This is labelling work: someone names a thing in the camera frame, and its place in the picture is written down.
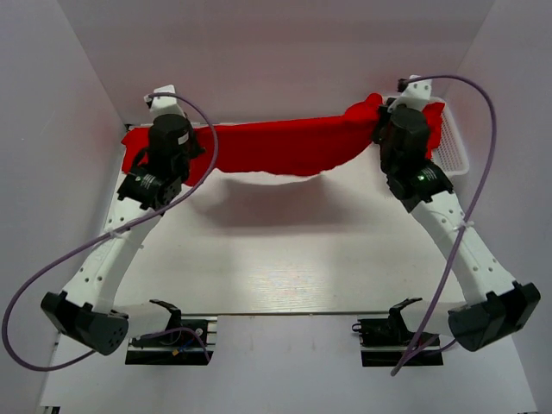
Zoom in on red t shirt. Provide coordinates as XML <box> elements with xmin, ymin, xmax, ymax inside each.
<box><xmin>122</xmin><ymin>127</ymin><xmax>149</xmax><ymax>173</ymax></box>
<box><xmin>189</xmin><ymin>97</ymin><xmax>389</xmax><ymax>178</ymax></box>

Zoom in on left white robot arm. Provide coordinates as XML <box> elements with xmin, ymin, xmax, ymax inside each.
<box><xmin>41</xmin><ymin>114</ymin><xmax>203</xmax><ymax>355</ymax></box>

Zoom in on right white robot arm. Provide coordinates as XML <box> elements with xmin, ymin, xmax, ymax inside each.
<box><xmin>372</xmin><ymin>97</ymin><xmax>541</xmax><ymax>352</ymax></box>

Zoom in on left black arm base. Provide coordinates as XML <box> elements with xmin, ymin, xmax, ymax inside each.
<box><xmin>122</xmin><ymin>299</ymin><xmax>217</xmax><ymax>367</ymax></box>

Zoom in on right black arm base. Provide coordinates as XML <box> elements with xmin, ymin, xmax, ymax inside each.
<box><xmin>351</xmin><ymin>298</ymin><xmax>443</xmax><ymax>367</ymax></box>

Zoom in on red t shirts in basket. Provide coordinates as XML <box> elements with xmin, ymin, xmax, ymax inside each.
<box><xmin>366</xmin><ymin>91</ymin><xmax>445</xmax><ymax>159</ymax></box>

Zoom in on white plastic basket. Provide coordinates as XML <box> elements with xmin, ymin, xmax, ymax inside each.
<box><xmin>385</xmin><ymin>96</ymin><xmax>469</xmax><ymax>177</ymax></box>

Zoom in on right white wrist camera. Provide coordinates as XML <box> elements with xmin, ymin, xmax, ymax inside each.
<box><xmin>388</xmin><ymin>75</ymin><xmax>432</xmax><ymax>113</ymax></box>

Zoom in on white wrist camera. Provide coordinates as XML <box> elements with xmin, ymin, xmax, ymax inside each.
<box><xmin>388</xmin><ymin>75</ymin><xmax>432</xmax><ymax>113</ymax></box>
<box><xmin>144</xmin><ymin>95</ymin><xmax>185</xmax><ymax>119</ymax></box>

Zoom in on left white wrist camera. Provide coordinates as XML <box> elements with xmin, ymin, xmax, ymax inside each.
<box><xmin>144</xmin><ymin>95</ymin><xmax>185</xmax><ymax>119</ymax></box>

